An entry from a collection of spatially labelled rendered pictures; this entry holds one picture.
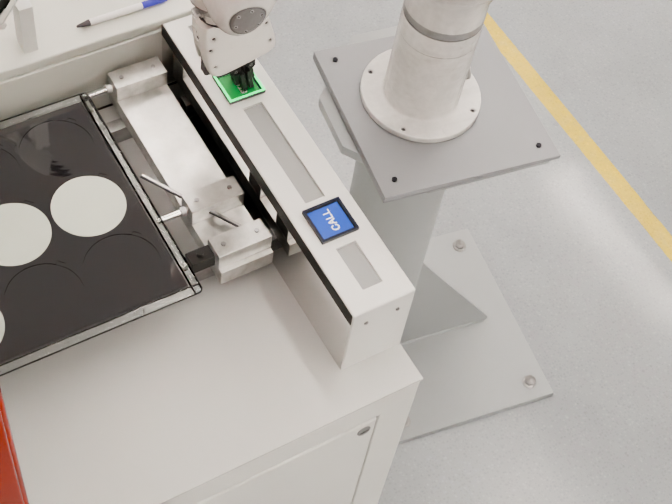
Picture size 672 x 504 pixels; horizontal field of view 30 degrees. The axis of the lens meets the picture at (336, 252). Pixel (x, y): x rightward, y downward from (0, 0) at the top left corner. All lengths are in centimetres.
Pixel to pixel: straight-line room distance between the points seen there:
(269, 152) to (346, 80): 30
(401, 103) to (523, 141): 20
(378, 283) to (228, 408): 26
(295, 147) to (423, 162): 25
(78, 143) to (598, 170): 159
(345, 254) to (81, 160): 40
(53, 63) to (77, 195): 20
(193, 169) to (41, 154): 21
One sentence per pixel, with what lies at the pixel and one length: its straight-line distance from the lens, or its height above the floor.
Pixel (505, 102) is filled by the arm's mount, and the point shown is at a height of 83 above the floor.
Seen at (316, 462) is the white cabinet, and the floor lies 70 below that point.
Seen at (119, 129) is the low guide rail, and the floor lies 85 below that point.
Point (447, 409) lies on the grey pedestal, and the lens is 261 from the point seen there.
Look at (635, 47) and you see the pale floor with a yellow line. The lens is 337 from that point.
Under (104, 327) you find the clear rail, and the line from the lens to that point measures 162.
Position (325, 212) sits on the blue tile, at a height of 96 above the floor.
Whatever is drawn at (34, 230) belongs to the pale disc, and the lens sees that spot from 171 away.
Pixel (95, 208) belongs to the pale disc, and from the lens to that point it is 172.
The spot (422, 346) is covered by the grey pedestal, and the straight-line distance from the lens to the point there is 267.
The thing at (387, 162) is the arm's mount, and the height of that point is 83.
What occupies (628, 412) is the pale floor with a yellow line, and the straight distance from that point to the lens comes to 273.
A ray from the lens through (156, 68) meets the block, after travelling 187.
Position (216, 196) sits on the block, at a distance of 172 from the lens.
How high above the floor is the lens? 230
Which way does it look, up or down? 56 degrees down
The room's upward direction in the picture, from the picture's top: 11 degrees clockwise
